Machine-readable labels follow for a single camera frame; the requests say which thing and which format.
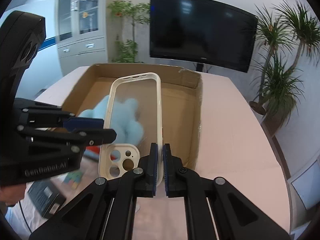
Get light blue plush toy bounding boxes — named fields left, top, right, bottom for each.
left=78, top=95, right=144, bottom=146

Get pastel rubik's cube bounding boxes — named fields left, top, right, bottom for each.
left=63, top=171, right=84, bottom=190

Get black product box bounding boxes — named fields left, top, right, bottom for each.
left=28, top=179, right=66, bottom=219

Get cream clear phone case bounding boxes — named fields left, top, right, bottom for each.
left=98, top=73, right=163, bottom=184

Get person's left hand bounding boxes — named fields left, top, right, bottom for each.
left=0, top=184, right=27, bottom=206

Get green climbing plant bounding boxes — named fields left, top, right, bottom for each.
left=106, top=0, right=151, bottom=63

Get brown cardboard box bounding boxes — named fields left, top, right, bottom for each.
left=56, top=63, right=202, bottom=169

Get grey glass-door cabinet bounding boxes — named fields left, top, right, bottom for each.
left=55, top=0, right=108, bottom=76

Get black flat television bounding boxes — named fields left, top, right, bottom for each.
left=149, top=0, right=258, bottom=73

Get potted palm plant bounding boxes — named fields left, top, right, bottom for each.
left=249, top=0, right=319, bottom=137

